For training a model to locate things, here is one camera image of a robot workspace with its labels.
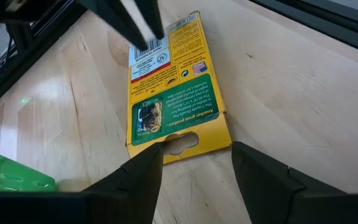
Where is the large yellow crayon box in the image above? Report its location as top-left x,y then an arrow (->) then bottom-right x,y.
125,11 -> 233,165

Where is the green plastic tray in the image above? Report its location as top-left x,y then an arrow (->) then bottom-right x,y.
0,143 -> 57,192

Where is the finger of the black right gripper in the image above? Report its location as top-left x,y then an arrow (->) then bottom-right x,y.
78,0 -> 149,51
134,0 -> 167,40

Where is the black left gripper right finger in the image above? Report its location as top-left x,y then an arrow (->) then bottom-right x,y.
231,141 -> 348,224

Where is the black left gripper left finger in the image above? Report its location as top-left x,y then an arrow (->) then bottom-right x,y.
82,141 -> 165,224

